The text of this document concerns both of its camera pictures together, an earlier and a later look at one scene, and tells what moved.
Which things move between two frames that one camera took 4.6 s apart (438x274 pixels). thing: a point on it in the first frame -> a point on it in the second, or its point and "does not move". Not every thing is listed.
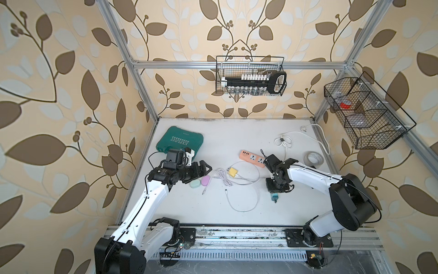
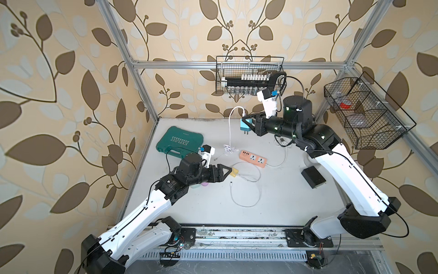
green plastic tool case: x=172 y=137 does not move
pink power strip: x=257 y=160 does not move
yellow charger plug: x=232 y=172 does not move
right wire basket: x=374 y=119 does not move
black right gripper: x=271 y=189 -> x=260 y=124
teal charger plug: x=274 y=197 -> x=244 y=127
